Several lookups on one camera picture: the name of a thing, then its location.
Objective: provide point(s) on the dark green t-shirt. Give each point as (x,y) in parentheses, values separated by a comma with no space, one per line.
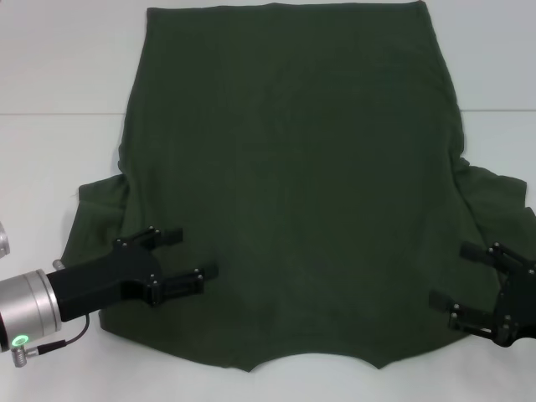
(293,188)

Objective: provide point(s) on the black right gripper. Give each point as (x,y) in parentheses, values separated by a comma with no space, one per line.
(519,305)

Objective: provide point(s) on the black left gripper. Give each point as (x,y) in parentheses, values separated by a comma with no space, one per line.
(117,276)

